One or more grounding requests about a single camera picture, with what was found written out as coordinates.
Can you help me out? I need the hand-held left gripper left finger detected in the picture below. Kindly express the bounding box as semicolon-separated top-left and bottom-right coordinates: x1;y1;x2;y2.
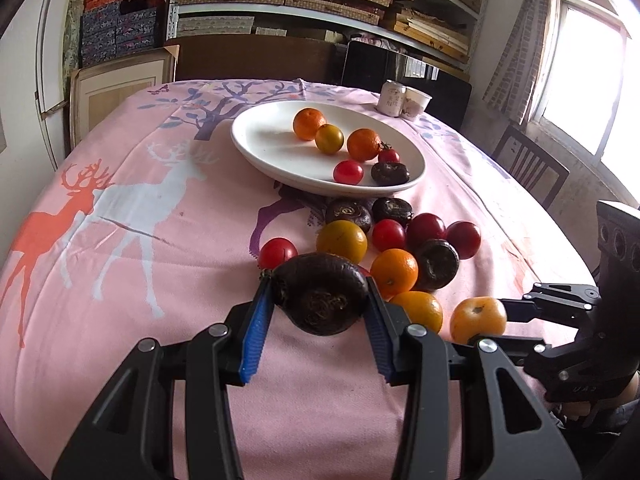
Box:
51;278;275;480

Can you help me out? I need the stack of wooden flat boxes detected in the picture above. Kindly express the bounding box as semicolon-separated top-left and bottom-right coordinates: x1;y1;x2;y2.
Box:
393;7;472;64

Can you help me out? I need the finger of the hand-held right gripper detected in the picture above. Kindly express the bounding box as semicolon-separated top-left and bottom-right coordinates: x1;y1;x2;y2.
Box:
499;282;603;325
492;336;550;367

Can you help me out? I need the large dark water chestnut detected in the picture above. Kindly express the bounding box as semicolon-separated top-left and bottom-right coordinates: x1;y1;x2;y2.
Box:
271;253;372;336

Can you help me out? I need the white door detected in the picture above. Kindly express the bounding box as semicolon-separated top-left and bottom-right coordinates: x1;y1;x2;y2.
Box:
33;0;77;162

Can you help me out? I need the white oval plate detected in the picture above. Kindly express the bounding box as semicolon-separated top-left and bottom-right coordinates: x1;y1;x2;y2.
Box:
230;100;427;198

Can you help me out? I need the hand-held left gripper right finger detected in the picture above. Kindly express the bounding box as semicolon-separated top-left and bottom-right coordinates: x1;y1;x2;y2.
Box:
363;277;584;480

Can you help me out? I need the metal shelf rack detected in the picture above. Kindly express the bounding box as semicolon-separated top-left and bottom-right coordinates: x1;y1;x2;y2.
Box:
164;0;490;75

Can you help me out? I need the light wooden panel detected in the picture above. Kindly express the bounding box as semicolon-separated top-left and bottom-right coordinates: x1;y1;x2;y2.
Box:
69;45;180;150

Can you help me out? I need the brown wooden board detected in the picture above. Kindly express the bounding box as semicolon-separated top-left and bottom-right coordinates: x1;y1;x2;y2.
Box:
165;36;347;86

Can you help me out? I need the orange mandarin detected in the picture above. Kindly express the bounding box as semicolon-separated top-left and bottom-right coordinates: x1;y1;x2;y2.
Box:
370;248;419;295
293;108;328;142
346;128;382;162
389;290;444;335

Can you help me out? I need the black cabinet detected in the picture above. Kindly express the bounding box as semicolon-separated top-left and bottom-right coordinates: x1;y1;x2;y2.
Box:
342;40;473;132

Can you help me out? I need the checked curtain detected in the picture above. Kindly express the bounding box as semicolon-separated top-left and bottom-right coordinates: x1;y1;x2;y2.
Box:
482;0;560;126

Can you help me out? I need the person's right hand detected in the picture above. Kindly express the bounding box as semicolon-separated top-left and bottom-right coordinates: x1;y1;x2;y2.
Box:
559;372;640;423

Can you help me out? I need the stack of floral boxes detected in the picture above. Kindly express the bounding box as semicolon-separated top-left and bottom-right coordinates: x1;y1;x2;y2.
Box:
79;0;167;69

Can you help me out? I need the orange persimmon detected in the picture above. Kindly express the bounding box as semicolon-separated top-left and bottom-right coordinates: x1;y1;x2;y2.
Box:
449;296;508;345

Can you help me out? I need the white paper cup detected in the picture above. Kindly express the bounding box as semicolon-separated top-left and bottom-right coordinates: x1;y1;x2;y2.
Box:
376;81;409;117
402;86;432;121

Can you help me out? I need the yellow tomato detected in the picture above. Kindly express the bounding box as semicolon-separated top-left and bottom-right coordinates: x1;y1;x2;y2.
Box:
315;124;345;155
316;220;368;265

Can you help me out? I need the window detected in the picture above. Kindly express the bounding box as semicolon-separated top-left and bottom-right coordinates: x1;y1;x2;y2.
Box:
529;0;640;200

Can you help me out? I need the dark wooden chair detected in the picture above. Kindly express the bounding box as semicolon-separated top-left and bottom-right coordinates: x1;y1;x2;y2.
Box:
490;124;571;211

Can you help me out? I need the pink deer print tablecloth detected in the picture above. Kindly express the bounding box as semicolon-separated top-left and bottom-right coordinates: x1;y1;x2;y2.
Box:
0;78;601;480

